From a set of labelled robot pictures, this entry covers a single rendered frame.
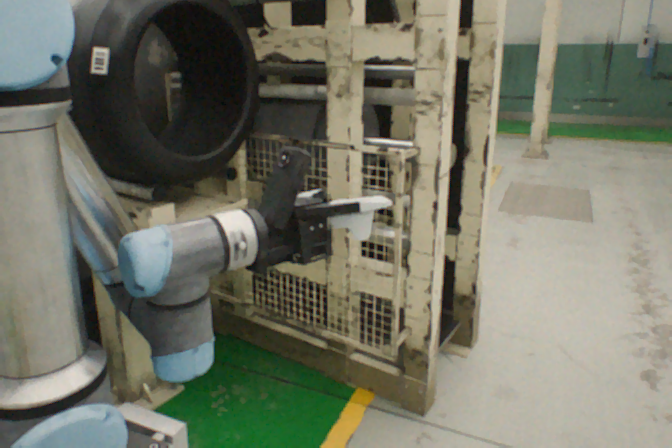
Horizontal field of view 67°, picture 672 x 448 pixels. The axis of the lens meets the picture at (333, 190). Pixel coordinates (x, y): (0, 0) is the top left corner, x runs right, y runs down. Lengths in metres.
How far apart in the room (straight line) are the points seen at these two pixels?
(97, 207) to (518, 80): 9.91
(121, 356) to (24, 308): 1.50
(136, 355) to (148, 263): 1.50
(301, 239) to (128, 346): 1.42
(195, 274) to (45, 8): 0.31
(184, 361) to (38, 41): 0.38
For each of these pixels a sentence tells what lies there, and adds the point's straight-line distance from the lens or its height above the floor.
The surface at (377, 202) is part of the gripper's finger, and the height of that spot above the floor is 1.07.
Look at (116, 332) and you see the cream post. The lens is 2.00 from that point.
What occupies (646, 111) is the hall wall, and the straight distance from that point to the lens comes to 10.46.
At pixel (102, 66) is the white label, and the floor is 1.24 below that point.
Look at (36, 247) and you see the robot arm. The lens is 0.54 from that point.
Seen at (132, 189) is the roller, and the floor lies 0.90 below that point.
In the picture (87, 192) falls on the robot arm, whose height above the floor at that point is 1.11.
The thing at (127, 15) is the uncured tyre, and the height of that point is 1.36.
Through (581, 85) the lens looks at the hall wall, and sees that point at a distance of 10.34.
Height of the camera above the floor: 1.28
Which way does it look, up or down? 15 degrees down
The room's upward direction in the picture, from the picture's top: straight up
